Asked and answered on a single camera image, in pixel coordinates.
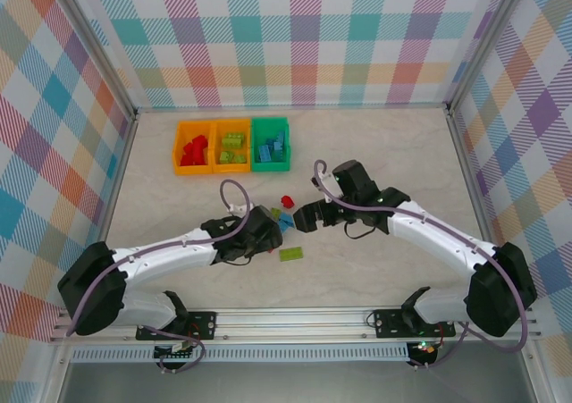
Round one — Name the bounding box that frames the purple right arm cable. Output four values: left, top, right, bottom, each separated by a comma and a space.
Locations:
312, 159, 526, 371

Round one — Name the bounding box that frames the aluminium side base rail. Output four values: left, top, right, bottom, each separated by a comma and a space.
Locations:
78, 112, 139, 310
446, 107, 497, 248

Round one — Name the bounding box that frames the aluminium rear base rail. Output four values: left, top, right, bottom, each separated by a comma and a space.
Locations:
133, 103, 450, 114

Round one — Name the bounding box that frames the orange plastic bin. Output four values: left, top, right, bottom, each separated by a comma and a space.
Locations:
172, 121, 215, 177
210, 118, 252, 174

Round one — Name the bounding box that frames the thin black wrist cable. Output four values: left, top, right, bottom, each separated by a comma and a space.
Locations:
342, 221, 377, 240
222, 251, 257, 267

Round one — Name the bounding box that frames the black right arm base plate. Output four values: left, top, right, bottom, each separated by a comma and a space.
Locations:
373, 308, 458, 340

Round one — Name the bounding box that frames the thin black left wrist cable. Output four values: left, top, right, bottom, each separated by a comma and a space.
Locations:
222, 251, 257, 267

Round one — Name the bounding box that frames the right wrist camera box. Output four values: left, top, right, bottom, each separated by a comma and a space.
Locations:
311, 172, 340, 195

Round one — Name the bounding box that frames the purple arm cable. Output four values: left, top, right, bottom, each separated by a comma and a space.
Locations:
312, 159, 526, 371
65, 179, 252, 374

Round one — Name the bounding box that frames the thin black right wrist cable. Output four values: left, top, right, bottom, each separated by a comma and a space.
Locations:
342, 221, 377, 240

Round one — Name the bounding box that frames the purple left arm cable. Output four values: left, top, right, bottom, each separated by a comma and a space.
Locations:
65, 179, 252, 374

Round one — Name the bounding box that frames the aluminium frame post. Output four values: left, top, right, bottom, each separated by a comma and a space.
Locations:
520, 342, 553, 403
44, 0, 139, 122
446, 0, 537, 116
44, 344, 75, 403

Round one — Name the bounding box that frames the white slotted cable duct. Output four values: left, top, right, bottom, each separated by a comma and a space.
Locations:
70, 348, 411, 363

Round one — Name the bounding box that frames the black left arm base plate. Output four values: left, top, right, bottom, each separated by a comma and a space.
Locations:
135, 311, 219, 342

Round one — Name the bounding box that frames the green plastic bin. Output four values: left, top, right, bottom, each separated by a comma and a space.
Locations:
249, 116, 291, 173

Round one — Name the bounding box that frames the wide aluminium mounting rail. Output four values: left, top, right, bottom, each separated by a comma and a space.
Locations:
48, 304, 544, 345

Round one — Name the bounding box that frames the aluminium lower frame post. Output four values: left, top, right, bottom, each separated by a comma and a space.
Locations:
44, 344, 75, 403
520, 342, 553, 403

